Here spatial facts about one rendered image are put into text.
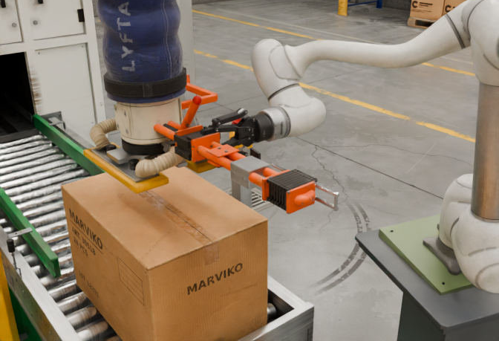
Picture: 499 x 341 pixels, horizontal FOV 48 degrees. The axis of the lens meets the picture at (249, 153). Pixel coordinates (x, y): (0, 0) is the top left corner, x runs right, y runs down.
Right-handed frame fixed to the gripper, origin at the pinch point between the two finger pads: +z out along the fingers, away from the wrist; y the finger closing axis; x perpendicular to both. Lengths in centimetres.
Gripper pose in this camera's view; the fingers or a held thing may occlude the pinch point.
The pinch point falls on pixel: (200, 144)
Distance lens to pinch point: 140.5
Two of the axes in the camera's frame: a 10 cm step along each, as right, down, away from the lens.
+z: -7.9, 2.5, -5.7
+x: -6.2, -3.1, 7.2
